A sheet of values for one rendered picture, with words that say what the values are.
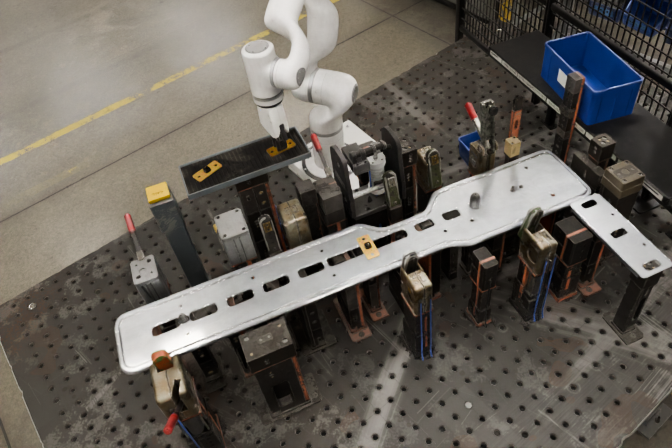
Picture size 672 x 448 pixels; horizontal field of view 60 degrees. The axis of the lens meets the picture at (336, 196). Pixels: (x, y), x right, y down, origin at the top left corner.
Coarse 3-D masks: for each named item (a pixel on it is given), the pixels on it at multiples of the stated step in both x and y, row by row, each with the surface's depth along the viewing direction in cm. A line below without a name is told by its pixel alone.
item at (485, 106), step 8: (480, 104) 168; (488, 104) 169; (480, 112) 170; (488, 112) 166; (496, 112) 166; (480, 120) 172; (488, 120) 172; (480, 128) 174; (488, 128) 173; (488, 136) 175
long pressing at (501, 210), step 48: (480, 192) 173; (528, 192) 171; (576, 192) 169; (336, 240) 167; (432, 240) 163; (480, 240) 161; (192, 288) 160; (240, 288) 159; (288, 288) 157; (336, 288) 156; (144, 336) 151; (192, 336) 150
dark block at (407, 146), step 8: (408, 144) 173; (408, 152) 172; (416, 152) 173; (408, 160) 174; (416, 160) 175; (408, 168) 177; (408, 176) 179; (408, 184) 182; (408, 192) 184; (408, 200) 187; (408, 208) 189; (408, 216) 192
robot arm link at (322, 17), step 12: (312, 0) 179; (324, 0) 181; (312, 12) 180; (324, 12) 180; (336, 12) 183; (312, 24) 182; (324, 24) 181; (336, 24) 184; (312, 36) 185; (324, 36) 184; (336, 36) 186; (312, 48) 187; (324, 48) 186; (312, 60) 190; (312, 72) 195; (300, 96) 198
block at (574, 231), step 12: (564, 228) 163; (576, 228) 162; (564, 240) 163; (576, 240) 160; (588, 240) 160; (564, 252) 165; (576, 252) 162; (564, 264) 167; (576, 264) 169; (552, 276) 177; (564, 276) 171; (576, 276) 173; (552, 288) 179; (564, 288) 175; (564, 300) 179
